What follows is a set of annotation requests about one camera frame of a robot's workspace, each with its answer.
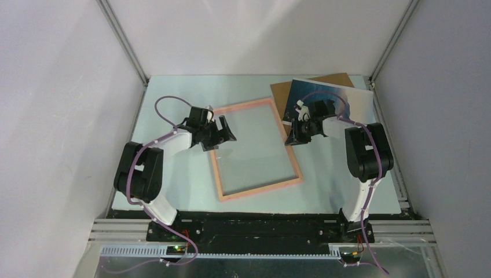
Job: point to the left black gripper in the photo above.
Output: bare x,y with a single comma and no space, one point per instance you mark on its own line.
223,135

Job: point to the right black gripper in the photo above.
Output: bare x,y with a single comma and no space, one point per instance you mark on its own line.
295,138

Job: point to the orange wooden picture frame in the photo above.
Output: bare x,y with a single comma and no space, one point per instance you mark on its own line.
258,160

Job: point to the blue landscape photo print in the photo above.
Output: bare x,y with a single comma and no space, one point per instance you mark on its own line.
352,103

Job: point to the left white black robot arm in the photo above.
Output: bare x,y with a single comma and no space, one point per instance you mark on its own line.
139,175

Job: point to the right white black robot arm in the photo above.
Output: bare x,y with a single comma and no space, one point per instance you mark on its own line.
368,156

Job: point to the brown cardboard backing board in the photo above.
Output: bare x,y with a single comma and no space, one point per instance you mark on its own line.
280,90

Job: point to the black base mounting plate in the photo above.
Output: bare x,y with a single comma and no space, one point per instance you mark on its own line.
259,237

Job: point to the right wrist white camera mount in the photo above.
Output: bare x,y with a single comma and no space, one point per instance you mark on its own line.
303,111

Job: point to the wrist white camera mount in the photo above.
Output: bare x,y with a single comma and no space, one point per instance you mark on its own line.
209,114
303,111

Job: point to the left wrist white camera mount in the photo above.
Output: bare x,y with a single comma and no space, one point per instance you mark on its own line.
209,114

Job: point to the grey slotted cable duct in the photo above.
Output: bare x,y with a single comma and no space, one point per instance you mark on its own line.
141,251

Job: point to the aluminium front rail frame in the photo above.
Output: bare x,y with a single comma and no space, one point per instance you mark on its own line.
408,235

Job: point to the left aluminium corner post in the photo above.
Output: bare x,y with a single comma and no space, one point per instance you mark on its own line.
123,39

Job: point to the aluminium corner post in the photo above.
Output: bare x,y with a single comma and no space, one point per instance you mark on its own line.
397,33
123,39

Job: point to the right aluminium corner post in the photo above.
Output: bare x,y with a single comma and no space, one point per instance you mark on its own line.
397,33

